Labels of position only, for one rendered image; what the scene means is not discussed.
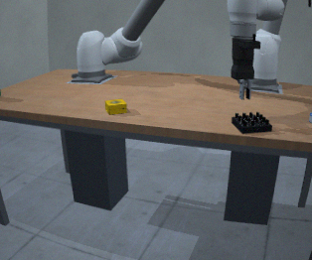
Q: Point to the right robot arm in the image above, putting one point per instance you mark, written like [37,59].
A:
[95,51]

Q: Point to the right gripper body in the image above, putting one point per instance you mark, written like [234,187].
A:
[243,49]

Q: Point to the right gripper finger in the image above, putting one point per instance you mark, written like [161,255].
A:
[241,90]
[248,89]

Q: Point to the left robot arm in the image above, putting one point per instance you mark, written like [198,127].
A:
[265,61]

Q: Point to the black knob panel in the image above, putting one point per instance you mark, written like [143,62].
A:
[253,125]

